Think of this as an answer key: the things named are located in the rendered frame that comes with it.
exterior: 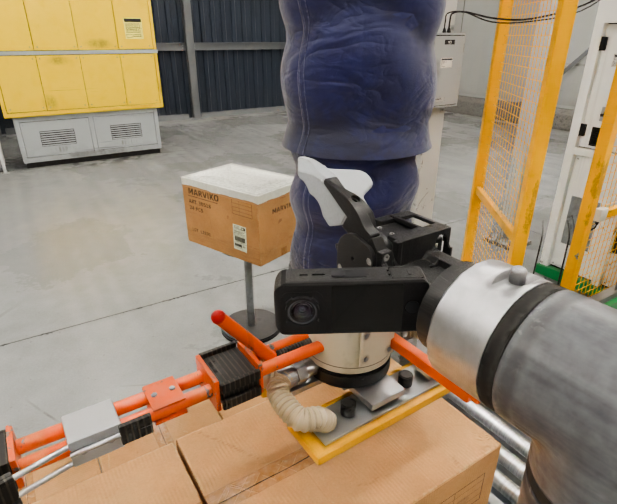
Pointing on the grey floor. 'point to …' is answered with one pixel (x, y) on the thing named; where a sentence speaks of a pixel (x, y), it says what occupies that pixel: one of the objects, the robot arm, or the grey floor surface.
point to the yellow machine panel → (75, 76)
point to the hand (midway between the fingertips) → (293, 232)
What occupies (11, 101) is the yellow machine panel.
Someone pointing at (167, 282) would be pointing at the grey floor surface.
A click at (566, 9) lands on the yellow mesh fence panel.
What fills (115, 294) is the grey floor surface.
